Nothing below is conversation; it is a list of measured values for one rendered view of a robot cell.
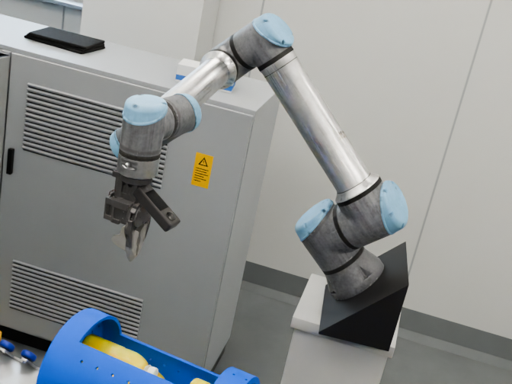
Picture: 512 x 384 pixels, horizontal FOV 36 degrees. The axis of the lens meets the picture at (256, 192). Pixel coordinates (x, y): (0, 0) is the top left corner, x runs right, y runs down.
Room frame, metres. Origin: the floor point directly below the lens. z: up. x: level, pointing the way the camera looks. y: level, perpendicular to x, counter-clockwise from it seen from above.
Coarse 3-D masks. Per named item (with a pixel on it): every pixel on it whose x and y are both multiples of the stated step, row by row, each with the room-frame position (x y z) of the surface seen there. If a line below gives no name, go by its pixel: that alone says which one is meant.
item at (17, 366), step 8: (0, 360) 1.81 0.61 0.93; (8, 360) 1.81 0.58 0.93; (16, 360) 1.82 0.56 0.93; (0, 368) 1.77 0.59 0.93; (8, 368) 1.78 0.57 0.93; (16, 368) 1.79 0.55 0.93; (24, 368) 1.79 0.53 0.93; (32, 368) 1.80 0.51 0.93; (0, 376) 1.74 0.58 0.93; (8, 376) 1.75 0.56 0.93; (16, 376) 1.75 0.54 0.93; (24, 376) 1.76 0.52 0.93; (32, 376) 1.77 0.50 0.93
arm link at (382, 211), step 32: (256, 32) 2.18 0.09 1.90; (288, 32) 2.23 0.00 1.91; (256, 64) 2.20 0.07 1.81; (288, 64) 2.18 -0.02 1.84; (288, 96) 2.16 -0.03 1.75; (320, 96) 2.20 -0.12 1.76; (320, 128) 2.15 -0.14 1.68; (320, 160) 2.16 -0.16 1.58; (352, 160) 2.15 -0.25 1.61; (352, 192) 2.11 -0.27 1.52; (384, 192) 2.11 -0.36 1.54; (352, 224) 2.11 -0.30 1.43; (384, 224) 2.08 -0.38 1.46
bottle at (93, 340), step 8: (88, 336) 1.69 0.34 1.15; (96, 336) 1.70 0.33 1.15; (88, 344) 1.67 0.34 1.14; (96, 344) 1.67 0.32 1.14; (104, 344) 1.67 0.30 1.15; (112, 344) 1.67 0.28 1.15; (104, 352) 1.65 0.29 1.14; (112, 352) 1.65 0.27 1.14; (120, 352) 1.65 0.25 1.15; (128, 352) 1.65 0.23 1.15; (136, 352) 1.67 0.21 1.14; (128, 360) 1.63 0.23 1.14; (136, 360) 1.64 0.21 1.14; (144, 360) 1.65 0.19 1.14; (144, 368) 1.63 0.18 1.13
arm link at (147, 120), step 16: (144, 96) 1.61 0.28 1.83; (128, 112) 1.55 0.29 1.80; (144, 112) 1.54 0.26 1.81; (160, 112) 1.56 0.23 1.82; (128, 128) 1.55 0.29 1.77; (144, 128) 1.54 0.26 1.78; (160, 128) 1.57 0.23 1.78; (128, 144) 1.55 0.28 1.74; (144, 144) 1.54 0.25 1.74; (160, 144) 1.57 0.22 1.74; (144, 160) 1.55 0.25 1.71
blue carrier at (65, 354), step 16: (80, 320) 1.62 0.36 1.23; (96, 320) 1.64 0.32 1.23; (112, 320) 1.72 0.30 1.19; (64, 336) 1.57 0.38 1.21; (80, 336) 1.57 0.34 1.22; (112, 336) 1.76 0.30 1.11; (128, 336) 1.75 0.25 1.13; (48, 352) 1.54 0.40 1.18; (64, 352) 1.54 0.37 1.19; (80, 352) 1.54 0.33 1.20; (96, 352) 1.54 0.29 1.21; (144, 352) 1.73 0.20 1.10; (160, 352) 1.71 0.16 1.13; (48, 368) 1.52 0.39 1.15; (64, 368) 1.51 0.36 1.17; (80, 368) 1.51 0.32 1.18; (96, 368) 1.51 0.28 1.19; (112, 368) 1.51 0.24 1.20; (128, 368) 1.51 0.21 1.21; (160, 368) 1.72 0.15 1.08; (176, 368) 1.70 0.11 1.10; (192, 368) 1.69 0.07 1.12
